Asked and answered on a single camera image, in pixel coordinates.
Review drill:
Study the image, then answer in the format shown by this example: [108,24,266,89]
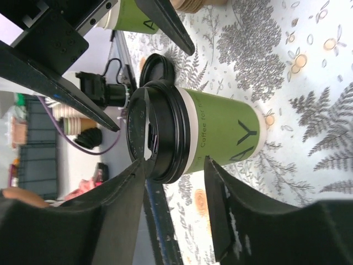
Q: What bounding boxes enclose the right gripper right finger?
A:
[204,157,352,264]

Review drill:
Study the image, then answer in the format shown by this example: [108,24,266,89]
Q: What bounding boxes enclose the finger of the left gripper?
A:
[135,0,195,55]

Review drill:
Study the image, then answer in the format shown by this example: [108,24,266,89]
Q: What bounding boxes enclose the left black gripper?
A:
[1,1,120,132]

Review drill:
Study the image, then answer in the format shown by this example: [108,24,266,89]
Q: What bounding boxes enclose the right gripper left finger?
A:
[1,160,145,264]

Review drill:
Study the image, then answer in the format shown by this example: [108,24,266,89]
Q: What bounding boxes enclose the green paper coffee cup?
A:
[178,88,267,173]

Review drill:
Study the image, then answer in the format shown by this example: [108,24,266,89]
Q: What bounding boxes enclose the black cup lid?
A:
[139,53,175,87]
[126,80,199,184]

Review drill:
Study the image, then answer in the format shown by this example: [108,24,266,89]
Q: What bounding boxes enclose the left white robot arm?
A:
[1,1,136,131]

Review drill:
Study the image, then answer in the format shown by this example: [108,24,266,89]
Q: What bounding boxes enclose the cardboard cup carrier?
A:
[170,0,228,14]

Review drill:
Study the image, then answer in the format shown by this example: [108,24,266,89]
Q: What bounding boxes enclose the stacked green paper cups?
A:
[95,0,162,35]

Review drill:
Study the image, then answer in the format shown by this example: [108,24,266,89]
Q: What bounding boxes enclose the black cup lid on mat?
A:
[139,53,175,87]

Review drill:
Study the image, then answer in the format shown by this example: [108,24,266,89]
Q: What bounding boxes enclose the floral table mat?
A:
[118,0,353,265]

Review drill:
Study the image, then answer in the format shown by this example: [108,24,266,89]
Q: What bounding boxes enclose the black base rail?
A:
[143,180,184,265]

